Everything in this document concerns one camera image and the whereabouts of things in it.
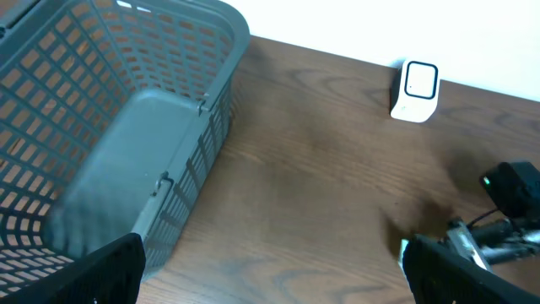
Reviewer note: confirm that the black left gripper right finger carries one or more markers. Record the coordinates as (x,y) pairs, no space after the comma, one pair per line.
(436,275)

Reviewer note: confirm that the teal wet wipes pack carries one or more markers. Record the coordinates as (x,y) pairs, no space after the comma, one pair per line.
(403,246)

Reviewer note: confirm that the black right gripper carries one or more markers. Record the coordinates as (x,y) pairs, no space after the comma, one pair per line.
(502,241)

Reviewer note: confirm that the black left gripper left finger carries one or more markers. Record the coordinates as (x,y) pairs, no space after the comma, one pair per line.
(109,275)

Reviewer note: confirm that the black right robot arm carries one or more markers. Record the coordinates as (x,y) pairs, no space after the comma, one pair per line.
(513,187)

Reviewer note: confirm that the grey plastic mesh basket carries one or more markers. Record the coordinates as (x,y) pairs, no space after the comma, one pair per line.
(112,115)

